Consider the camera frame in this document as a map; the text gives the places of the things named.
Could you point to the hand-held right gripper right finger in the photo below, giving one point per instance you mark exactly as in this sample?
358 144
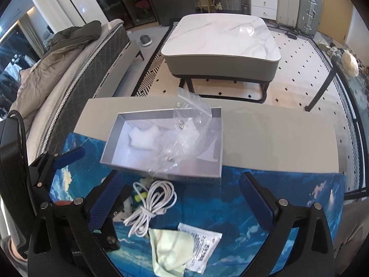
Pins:
256 205

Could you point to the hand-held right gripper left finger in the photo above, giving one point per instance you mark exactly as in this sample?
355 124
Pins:
101 205

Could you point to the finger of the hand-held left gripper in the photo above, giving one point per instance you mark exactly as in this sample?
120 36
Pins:
70 155
111 230

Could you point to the yellow earplug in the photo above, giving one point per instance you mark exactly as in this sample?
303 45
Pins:
139 197

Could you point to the grey cardboard box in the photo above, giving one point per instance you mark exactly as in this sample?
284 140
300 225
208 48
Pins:
121 150

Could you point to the pale green cloth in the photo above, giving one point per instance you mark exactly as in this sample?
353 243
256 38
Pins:
164 251

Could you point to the white printed packet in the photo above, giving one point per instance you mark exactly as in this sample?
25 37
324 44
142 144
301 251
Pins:
201 245

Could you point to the person's left hand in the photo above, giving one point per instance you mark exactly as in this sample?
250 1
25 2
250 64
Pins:
16 251

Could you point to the blue sky printed mat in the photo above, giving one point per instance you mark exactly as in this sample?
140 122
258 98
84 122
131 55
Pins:
230 236

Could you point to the white foam piece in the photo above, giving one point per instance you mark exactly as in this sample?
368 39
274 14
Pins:
144 137

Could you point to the beige blanket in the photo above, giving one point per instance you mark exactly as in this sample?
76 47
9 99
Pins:
37 83

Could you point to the beige cloth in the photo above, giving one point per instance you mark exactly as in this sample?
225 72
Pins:
351 236

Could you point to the clear plastic zip bag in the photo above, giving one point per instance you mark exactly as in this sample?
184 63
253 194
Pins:
196 106

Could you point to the olive jacket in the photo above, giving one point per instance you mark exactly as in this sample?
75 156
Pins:
77 33

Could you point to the grey slipper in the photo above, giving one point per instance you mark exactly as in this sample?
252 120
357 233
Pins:
145 41

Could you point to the white patterned rug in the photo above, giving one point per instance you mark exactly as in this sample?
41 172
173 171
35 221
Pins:
302 72

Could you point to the red flowers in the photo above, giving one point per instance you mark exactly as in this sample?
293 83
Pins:
142 7

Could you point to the marble top coffee table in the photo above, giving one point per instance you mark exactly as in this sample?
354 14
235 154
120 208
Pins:
219 37

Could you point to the black slipper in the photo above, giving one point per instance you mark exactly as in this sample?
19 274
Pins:
291 36

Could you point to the dark glass cabinet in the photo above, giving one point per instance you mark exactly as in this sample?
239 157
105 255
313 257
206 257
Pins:
173 0

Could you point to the grey green suitcase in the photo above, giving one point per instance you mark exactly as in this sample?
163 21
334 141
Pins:
308 11

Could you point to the cream suitcase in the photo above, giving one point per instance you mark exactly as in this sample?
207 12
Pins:
288 3

